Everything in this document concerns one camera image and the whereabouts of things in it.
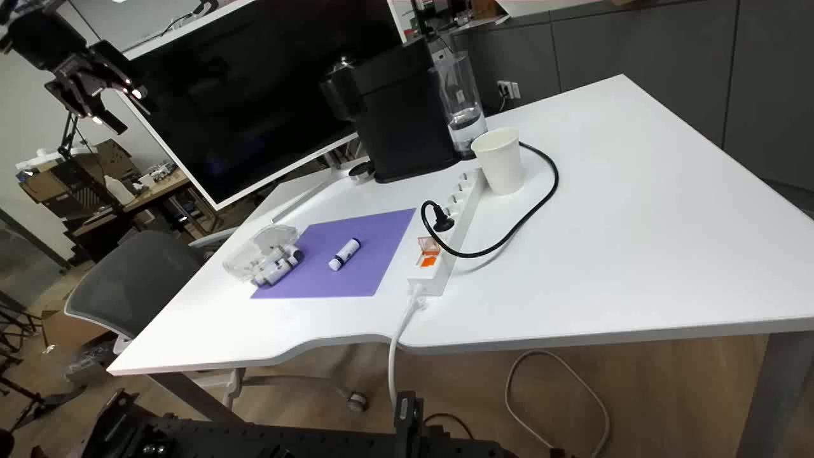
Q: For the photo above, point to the white monitor stand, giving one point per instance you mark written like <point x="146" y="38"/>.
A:
<point x="314" y="194"/>

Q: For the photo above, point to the white wall socket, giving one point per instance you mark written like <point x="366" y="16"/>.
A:
<point x="509" y="89"/>

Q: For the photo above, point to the grey table leg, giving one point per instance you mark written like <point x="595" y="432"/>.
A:
<point x="776" y="397"/>

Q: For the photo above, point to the white framed monitor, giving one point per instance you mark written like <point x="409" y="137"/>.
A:
<point x="255" y="92"/>

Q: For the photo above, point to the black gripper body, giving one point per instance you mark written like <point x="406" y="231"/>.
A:
<point x="81" y="76"/>

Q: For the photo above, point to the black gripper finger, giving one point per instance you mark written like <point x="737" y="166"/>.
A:
<point x="138" y="95"/>
<point x="114" y="117"/>

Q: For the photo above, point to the cluttered wooden desk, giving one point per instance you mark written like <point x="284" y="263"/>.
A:
<point x="104" y="180"/>

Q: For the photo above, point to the clear plastic container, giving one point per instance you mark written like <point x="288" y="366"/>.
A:
<point x="259" y="246"/>

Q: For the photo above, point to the purple mat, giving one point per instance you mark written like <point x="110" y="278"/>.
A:
<point x="357" y="271"/>

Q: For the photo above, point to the grey office chair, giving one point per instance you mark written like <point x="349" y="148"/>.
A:
<point x="132" y="281"/>

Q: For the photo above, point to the small white tube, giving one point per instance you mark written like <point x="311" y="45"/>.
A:
<point x="345" y="255"/>

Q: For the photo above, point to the black coffee machine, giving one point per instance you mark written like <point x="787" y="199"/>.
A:
<point x="397" y="117"/>

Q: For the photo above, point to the white power strip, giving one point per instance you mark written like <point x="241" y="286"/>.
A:
<point x="447" y="230"/>

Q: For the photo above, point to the white paper cup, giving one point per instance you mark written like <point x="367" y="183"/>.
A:
<point x="500" y="160"/>

